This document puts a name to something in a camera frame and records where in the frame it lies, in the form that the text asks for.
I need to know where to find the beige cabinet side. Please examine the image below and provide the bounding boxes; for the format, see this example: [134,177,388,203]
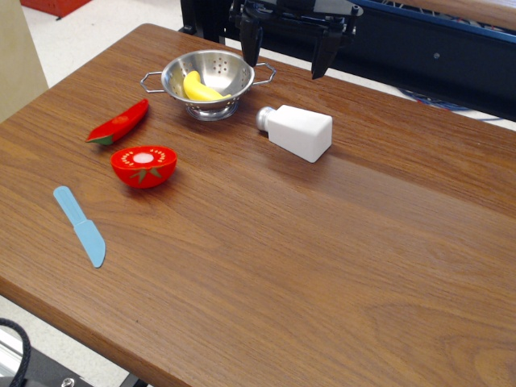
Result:
[0,1,48,121]

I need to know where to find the red plastic crate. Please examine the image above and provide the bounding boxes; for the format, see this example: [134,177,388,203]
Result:
[20,0,89,18]

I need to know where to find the aluminium frame with screw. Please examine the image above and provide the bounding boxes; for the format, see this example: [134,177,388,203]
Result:
[1,327,91,387]

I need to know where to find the yellow toy banana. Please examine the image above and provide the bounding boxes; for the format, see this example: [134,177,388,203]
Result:
[183,71,230,102]

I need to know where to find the red toy chili pepper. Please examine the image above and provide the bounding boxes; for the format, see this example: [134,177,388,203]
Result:
[85,98,149,145]

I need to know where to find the red toy tomato half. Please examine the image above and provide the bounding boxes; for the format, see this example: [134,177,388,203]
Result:
[110,145,177,189]

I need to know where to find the light blue toy knife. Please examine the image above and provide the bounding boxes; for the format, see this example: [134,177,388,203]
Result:
[53,186,106,268]

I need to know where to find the black metal frame rail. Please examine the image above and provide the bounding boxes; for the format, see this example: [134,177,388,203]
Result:
[181,1,515,120]

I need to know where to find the blue cables under frame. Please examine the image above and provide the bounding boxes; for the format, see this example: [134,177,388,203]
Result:
[397,86,516,123]

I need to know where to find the white salt shaker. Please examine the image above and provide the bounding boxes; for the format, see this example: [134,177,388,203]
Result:
[256,105,333,163]

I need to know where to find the small steel colander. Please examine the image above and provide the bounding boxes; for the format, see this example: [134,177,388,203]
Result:
[140,49,276,121]

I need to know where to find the black cable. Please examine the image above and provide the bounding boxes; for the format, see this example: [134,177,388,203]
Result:
[0,318,32,387]

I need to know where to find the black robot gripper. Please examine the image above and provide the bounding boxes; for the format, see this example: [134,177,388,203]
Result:
[229,1,364,80]

